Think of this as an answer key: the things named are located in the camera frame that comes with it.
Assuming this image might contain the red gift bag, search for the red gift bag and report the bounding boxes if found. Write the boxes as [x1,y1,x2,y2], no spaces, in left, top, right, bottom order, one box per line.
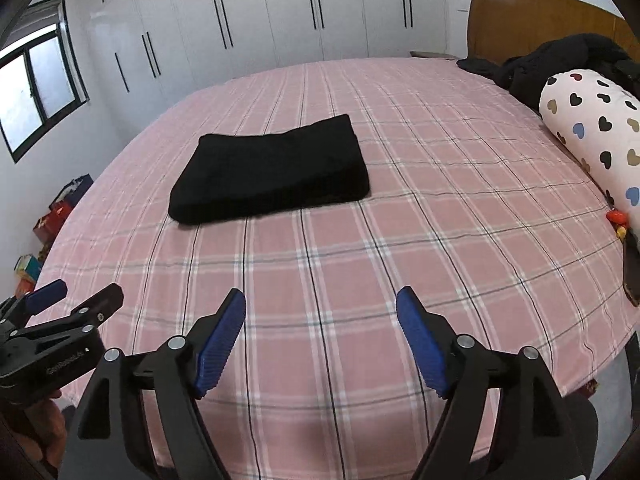
[32,200,73,244]

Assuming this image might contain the white wardrobe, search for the white wardrobe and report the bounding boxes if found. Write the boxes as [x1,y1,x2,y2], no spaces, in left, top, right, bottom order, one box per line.
[76,0,446,136]

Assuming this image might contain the brown wooden headboard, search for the brown wooden headboard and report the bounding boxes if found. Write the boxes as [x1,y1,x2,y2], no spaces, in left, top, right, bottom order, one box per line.
[466,0,639,64]

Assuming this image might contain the pink plaid bed sheet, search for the pink plaid bed sheet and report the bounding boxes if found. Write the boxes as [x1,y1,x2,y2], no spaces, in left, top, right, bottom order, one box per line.
[41,58,639,479]

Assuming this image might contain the black pants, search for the black pants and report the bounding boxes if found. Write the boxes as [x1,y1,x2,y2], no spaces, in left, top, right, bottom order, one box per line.
[168,114,370,226]

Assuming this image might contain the dark blue gift bag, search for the dark blue gift bag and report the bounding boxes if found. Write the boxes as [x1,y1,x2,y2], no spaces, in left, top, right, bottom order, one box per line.
[49,174,93,210]

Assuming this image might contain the teal box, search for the teal box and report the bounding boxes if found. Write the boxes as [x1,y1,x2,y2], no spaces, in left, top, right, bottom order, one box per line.
[14,255,41,284]

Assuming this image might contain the black clothes pile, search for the black clothes pile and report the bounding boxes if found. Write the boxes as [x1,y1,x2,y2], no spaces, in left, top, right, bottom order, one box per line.
[457,34,639,113]

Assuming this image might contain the left hand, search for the left hand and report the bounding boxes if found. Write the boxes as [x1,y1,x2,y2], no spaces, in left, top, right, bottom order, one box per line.
[16,390,67,469]

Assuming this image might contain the heart pattern bolster pillow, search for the heart pattern bolster pillow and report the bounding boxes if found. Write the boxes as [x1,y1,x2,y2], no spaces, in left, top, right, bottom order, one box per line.
[539,70,640,230]

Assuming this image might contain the red yellow toy charm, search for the red yellow toy charm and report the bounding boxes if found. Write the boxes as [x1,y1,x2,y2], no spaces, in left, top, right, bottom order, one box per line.
[605,209,629,240]

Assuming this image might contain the black framed window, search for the black framed window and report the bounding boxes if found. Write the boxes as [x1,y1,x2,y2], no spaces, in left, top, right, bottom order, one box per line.
[1,0,89,162]

